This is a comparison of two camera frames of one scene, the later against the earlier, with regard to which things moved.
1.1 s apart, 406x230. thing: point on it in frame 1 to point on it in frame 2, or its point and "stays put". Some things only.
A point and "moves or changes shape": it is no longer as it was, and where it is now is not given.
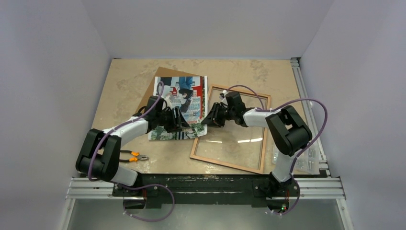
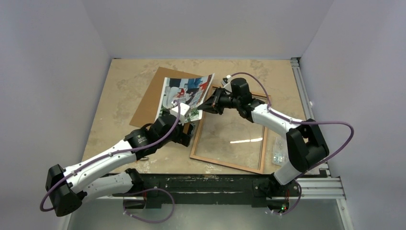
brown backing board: (161, 72) stays put
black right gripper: (217, 114) to (217, 101)
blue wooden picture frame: (233, 145) stays put
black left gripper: (177, 123) to (182, 138)
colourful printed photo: (189, 94) moves or changes shape
